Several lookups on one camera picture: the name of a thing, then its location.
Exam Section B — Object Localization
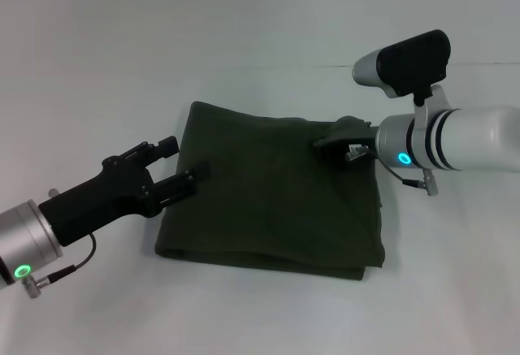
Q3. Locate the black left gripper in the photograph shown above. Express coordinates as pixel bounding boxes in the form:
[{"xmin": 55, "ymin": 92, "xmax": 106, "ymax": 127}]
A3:
[{"xmin": 37, "ymin": 136, "xmax": 211, "ymax": 248}]

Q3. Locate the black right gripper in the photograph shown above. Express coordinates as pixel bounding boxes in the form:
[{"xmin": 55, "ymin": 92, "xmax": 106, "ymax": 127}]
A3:
[{"xmin": 312, "ymin": 115, "xmax": 379, "ymax": 156}]

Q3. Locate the dark green FREE t-shirt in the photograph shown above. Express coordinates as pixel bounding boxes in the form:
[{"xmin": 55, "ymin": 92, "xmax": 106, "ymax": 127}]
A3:
[{"xmin": 154, "ymin": 100, "xmax": 387, "ymax": 283}]

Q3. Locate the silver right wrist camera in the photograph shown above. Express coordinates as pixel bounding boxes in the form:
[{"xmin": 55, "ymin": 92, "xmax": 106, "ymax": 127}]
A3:
[{"xmin": 351, "ymin": 28, "xmax": 453, "ymax": 100}]

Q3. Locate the left arm cable with plug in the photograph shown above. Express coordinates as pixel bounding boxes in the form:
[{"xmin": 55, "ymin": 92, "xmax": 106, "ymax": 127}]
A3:
[{"xmin": 22, "ymin": 234, "xmax": 98, "ymax": 301}]

